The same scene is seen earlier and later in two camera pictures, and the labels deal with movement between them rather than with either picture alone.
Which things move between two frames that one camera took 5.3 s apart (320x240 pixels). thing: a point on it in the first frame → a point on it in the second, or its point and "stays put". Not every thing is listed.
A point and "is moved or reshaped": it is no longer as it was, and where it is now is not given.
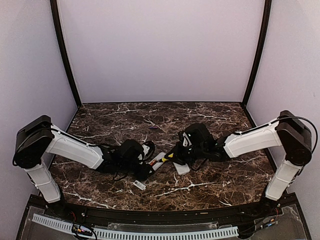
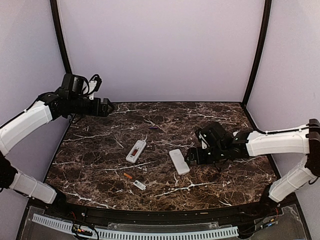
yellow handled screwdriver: [164, 159] is moved or reshaped
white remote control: [181, 169] stays put
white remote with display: [158, 163] is moved or reshaped
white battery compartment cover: [139, 185] stays put
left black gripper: [143, 174] → [103, 112]
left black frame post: [62, 51] stays put
